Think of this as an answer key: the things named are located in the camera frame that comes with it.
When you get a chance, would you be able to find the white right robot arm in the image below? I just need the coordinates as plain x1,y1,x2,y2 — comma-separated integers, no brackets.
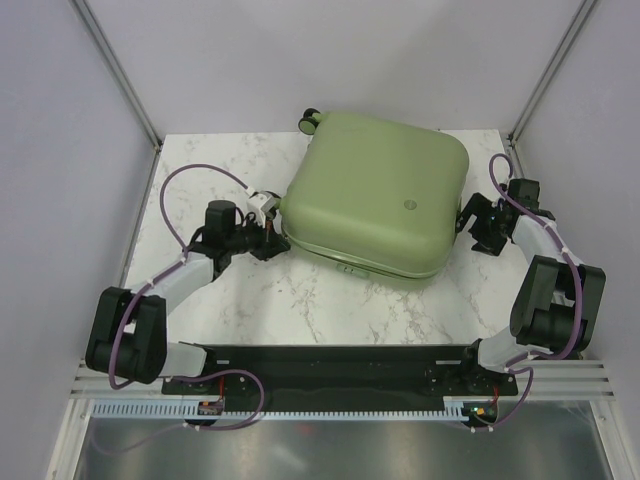
456,179,606,394

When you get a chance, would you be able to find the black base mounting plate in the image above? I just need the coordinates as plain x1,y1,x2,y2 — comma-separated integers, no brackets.
162,345,518,411

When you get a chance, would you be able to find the green hard-shell suitcase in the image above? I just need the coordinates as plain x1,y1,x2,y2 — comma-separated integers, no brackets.
279,108,470,284

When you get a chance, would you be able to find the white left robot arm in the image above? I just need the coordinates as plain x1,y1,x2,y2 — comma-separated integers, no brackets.
84,193,290,390

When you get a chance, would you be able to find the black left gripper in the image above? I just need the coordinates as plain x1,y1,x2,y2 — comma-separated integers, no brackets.
225,213,289,262

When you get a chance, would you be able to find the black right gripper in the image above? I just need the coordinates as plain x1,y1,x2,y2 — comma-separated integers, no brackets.
445,192,505,256

